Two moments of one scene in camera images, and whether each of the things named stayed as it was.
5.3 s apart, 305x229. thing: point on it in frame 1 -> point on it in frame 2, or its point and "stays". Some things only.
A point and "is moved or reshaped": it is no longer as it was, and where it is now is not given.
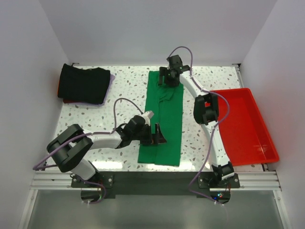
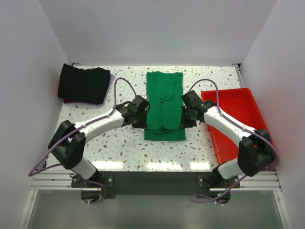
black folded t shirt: (91, 85) stays
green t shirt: (164, 106) is moved or reshaped
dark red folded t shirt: (68, 101) stays
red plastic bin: (245, 135) stays
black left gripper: (157, 138) -> (143, 125)
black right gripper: (163, 72) -> (185, 124)
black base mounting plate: (156, 184) stays
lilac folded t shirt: (111, 79) stays
